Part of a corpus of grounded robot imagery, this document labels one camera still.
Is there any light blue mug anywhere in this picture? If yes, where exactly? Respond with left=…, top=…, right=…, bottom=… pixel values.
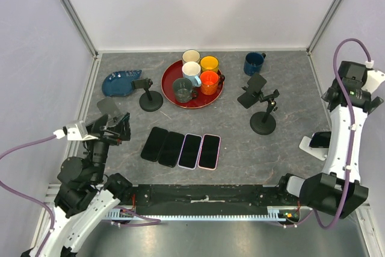
left=182, top=61, right=202, bottom=87

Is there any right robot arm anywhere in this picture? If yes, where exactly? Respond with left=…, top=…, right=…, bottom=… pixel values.
left=275, top=61, right=382, bottom=219

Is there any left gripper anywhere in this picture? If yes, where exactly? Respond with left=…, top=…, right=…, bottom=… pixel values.
left=83, top=111, right=132, bottom=182

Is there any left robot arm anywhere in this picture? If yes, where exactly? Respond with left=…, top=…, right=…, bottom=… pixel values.
left=23, top=113, right=132, bottom=256

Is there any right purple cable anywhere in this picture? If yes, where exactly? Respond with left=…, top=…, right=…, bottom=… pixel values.
left=270, top=39, right=375, bottom=230

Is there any black round-base phone stand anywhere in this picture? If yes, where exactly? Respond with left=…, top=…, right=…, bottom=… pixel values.
left=131, top=78, right=163, bottom=112

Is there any orange mug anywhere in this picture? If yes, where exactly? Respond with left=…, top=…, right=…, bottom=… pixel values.
left=200, top=70, right=225, bottom=95

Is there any grey mug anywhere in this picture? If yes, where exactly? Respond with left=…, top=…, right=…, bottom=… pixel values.
left=172, top=78, right=199, bottom=104

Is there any wooden-base phone stand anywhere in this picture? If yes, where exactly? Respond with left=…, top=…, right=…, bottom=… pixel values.
left=97, top=97, right=130, bottom=125

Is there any cream mug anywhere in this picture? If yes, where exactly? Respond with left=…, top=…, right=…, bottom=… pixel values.
left=182, top=49, right=201, bottom=63

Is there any black phone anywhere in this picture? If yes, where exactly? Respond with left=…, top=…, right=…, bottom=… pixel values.
left=140, top=126, right=168, bottom=162
left=158, top=132, right=185, bottom=167

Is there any lilac-cased phone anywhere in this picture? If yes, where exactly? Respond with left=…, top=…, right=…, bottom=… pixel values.
left=177, top=134, right=203, bottom=170

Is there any grey cable duct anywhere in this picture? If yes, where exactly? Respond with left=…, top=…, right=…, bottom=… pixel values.
left=102, top=207, right=299, bottom=222

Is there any yellow mug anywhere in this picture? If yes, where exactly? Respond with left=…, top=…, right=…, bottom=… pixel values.
left=200, top=55, right=219, bottom=73

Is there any black mounting base plate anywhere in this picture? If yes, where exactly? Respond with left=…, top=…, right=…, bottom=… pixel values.
left=132, top=184, right=298, bottom=216

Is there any pink-cased phone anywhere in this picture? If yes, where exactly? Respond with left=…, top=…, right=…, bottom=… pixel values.
left=198, top=134, right=221, bottom=170

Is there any purple cable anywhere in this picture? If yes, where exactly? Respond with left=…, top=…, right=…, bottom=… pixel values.
left=270, top=39, right=375, bottom=230
left=0, top=135, right=163, bottom=255

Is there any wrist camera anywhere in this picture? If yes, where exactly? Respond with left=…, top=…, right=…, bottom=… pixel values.
left=362, top=61, right=385, bottom=93
left=54, top=120, right=99, bottom=141

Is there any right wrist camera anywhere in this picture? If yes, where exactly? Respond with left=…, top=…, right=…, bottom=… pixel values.
left=362, top=61, right=385, bottom=93

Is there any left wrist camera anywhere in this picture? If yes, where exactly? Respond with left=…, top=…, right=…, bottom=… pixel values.
left=54, top=120, right=99, bottom=141

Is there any black-cased phone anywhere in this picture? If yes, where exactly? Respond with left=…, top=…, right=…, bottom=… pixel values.
left=309, top=131, right=331, bottom=149

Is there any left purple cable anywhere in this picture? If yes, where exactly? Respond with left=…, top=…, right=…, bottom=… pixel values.
left=0, top=135, right=163, bottom=255

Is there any red round tray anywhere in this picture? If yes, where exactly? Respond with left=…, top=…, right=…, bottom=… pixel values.
left=161, top=60, right=224, bottom=109

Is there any blue leaf-shaped dish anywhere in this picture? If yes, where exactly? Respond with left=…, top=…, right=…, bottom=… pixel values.
left=101, top=70, right=142, bottom=97

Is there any dark blue mug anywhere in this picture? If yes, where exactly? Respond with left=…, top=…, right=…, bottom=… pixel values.
left=244, top=52, right=266, bottom=76

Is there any black flat phone stand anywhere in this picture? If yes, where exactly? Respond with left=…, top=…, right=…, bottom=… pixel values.
left=237, top=72, right=267, bottom=109

